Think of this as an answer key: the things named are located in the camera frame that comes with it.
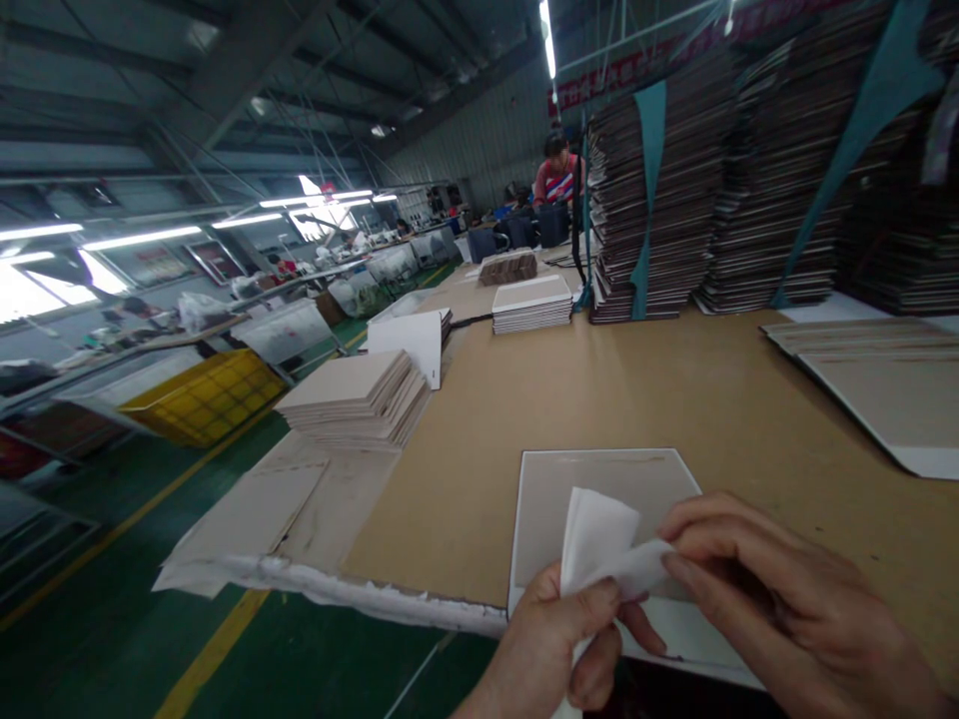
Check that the person's right hand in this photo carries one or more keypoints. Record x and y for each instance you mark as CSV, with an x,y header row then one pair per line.
x,y
794,599

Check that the person's left hand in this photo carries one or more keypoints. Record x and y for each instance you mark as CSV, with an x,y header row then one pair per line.
x,y
547,637

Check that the person's left middle finger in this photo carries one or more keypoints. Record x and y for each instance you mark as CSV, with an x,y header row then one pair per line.
x,y
595,670

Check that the person's right thumb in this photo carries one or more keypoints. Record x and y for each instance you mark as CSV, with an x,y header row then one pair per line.
x,y
712,595

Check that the person's right index finger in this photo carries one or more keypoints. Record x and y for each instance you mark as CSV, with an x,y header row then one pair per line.
x,y
712,513

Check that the person's left thumb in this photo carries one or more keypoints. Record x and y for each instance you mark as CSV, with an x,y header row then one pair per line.
x,y
592,603

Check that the person's left index finger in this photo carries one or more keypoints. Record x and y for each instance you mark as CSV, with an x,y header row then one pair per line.
x,y
643,631

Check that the white paper strip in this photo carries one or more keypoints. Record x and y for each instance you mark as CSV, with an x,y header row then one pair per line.
x,y
603,539

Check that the grey board with white border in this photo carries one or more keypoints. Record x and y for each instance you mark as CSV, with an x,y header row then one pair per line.
x,y
547,509

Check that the brown cardboard table cover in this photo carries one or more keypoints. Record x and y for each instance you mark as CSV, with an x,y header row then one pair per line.
x,y
599,389

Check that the pile of large beige sheets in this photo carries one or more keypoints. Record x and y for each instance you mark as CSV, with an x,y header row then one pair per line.
x,y
884,382

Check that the white foam table edging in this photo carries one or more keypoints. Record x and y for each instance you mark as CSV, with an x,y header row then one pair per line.
x,y
375,592

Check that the stack of white-edged boards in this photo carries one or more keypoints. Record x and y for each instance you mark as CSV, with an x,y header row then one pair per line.
x,y
532,303

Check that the stack of beige boards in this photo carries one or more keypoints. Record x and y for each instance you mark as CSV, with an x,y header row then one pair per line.
x,y
360,404

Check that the stack of brown boards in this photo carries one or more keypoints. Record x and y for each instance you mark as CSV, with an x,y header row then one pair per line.
x,y
509,268

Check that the white folded board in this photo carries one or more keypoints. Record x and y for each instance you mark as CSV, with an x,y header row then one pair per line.
x,y
408,341

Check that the flat beige sheets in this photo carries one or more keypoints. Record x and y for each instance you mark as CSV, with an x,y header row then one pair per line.
x,y
285,509

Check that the tall stacks of dark flat bags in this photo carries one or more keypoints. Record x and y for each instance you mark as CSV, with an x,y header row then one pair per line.
x,y
749,187

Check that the row of dark paper bags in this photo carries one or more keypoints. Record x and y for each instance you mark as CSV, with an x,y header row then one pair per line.
x,y
524,228

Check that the yellow plastic crate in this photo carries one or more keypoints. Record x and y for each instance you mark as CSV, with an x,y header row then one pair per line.
x,y
202,401

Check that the long work table with bins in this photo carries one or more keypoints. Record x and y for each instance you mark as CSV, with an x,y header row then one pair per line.
x,y
187,344

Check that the fluorescent ceiling light tube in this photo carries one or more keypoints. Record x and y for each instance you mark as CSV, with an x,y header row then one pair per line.
x,y
548,37
247,220
37,232
142,238

